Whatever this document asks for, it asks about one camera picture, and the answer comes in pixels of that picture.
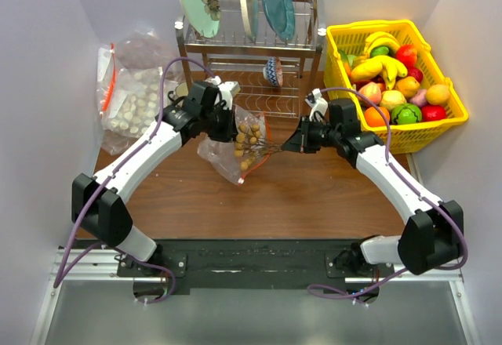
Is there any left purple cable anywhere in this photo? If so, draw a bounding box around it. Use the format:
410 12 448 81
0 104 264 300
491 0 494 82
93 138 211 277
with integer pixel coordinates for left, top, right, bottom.
53 57 219 289

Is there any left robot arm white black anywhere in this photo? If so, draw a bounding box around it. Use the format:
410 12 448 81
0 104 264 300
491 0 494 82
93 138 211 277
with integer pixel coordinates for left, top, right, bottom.
72 78 240 276

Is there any brown longan bunch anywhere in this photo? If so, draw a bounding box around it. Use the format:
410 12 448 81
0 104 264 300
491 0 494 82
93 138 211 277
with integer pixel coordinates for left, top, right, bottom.
234 123 281 173

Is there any teal blue plate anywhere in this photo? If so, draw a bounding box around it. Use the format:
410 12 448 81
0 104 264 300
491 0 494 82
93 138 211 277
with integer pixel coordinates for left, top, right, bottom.
262 0 296 43

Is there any mint green floral plate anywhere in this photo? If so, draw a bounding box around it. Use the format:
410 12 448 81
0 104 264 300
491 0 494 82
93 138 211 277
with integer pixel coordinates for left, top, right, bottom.
180 0 221 38

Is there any aluminium frame rail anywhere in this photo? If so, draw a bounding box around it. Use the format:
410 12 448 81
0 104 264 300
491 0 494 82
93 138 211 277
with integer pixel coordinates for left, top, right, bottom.
29 245 122 345

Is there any green lime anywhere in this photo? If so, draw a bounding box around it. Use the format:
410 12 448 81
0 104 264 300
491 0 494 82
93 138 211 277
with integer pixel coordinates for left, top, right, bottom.
370 45 391 57

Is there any cream enamel mug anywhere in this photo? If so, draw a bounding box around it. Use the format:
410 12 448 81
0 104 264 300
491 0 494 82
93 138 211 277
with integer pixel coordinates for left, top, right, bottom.
167 82 189 103

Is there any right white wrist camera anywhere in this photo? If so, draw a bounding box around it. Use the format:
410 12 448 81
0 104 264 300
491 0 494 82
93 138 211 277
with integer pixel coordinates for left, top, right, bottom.
305 89 328 122

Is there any yellow pear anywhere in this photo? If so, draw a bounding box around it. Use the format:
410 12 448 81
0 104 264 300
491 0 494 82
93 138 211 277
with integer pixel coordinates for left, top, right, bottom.
380 90 407 112

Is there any zip bag with white pieces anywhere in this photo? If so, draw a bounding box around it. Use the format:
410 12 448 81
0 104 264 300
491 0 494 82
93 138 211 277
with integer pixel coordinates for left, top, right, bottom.
96 45 169 155

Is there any metal dish rack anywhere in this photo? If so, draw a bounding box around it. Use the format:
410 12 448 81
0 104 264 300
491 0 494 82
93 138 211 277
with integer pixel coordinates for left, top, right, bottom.
175 0 326 119

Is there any yellow banana bunch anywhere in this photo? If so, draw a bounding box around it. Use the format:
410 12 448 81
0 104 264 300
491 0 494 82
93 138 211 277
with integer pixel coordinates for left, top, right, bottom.
348 31 408 90

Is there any yellow plastic basket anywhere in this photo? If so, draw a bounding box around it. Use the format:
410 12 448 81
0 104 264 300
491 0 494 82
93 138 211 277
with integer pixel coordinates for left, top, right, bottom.
324 20 468 154

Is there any red tomato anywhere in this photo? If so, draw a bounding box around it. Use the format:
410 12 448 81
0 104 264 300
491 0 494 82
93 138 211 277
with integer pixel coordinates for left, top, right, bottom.
395 44 418 68

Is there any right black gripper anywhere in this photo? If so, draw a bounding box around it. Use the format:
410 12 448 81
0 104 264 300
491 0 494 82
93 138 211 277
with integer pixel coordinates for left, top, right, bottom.
282 115 341 154

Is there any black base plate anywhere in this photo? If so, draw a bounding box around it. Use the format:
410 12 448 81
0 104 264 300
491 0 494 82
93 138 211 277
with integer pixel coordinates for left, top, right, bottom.
117 237 395 297

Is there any clear orange-zipper zip bag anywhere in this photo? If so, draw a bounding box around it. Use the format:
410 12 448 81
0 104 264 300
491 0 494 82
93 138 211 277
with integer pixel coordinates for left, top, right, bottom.
198 106 271 185

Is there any yellow lemon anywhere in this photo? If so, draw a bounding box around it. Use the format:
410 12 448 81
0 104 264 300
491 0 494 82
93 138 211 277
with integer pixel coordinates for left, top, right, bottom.
425 84 450 105

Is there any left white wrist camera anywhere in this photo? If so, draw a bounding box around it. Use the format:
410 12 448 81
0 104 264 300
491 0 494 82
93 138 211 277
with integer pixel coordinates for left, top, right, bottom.
210 76 241 108

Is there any red small apple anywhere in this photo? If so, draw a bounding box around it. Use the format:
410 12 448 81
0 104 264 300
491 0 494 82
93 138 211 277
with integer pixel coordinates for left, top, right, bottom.
407 67 424 83

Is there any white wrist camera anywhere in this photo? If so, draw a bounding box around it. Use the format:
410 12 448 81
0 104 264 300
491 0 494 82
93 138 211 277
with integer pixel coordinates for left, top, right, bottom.
210 76 241 108
305 89 328 122

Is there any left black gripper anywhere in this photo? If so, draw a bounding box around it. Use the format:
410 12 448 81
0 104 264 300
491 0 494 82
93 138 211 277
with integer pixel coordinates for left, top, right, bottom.
201 103 241 143

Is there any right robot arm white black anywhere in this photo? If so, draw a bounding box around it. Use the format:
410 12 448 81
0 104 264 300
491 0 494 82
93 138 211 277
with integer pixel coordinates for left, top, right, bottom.
282 94 467 277

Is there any yellow mango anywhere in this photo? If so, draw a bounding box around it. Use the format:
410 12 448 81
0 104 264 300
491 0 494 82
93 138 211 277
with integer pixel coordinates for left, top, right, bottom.
395 76 420 99

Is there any blue patterned bowl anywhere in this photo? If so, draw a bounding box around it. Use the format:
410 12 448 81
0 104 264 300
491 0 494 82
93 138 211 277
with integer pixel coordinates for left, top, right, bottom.
263 57 283 88

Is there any pink yellow peach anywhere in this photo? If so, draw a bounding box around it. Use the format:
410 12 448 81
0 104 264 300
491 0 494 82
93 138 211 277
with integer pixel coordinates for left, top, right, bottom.
358 82 382 105

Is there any orange fruit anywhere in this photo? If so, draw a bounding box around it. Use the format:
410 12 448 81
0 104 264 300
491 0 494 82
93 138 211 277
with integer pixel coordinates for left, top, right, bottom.
364 107 391 128

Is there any purple sweet potato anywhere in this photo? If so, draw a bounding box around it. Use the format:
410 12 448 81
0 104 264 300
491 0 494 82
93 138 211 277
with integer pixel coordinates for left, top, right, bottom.
409 89 428 108

